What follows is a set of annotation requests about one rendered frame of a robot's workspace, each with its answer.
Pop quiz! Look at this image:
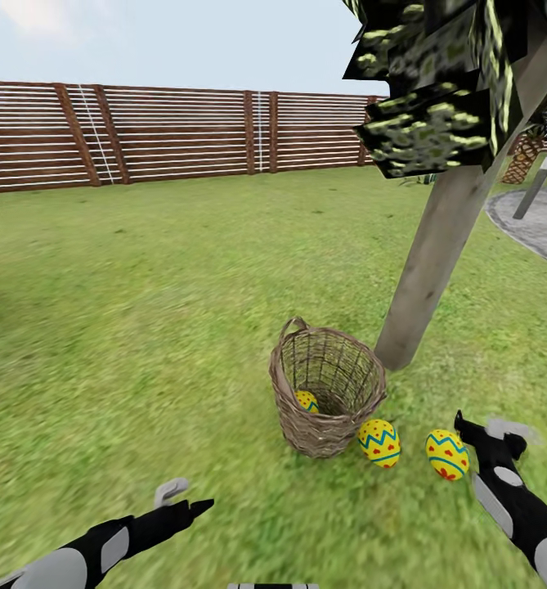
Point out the wicker basket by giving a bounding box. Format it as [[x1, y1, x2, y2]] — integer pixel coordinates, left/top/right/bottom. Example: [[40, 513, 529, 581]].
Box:
[[268, 317, 387, 459]]

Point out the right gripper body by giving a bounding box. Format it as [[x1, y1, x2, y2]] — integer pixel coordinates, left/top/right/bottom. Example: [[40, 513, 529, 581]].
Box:
[[459, 420, 524, 461]]

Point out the easter egg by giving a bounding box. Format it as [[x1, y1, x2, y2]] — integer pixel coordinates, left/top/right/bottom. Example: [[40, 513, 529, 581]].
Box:
[[295, 388, 328, 413], [355, 419, 400, 468], [425, 429, 470, 480]]

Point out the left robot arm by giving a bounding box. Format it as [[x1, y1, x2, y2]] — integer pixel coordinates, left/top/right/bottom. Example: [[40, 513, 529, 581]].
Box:
[[0, 477, 213, 589]]

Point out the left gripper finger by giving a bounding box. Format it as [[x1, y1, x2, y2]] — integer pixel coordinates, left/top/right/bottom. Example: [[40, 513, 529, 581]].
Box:
[[190, 500, 213, 524]]

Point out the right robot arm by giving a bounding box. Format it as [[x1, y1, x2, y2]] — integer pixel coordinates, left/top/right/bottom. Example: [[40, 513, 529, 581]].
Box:
[[454, 411, 547, 585]]

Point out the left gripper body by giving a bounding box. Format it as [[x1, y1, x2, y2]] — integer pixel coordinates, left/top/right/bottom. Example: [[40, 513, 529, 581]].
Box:
[[146, 500, 191, 550]]

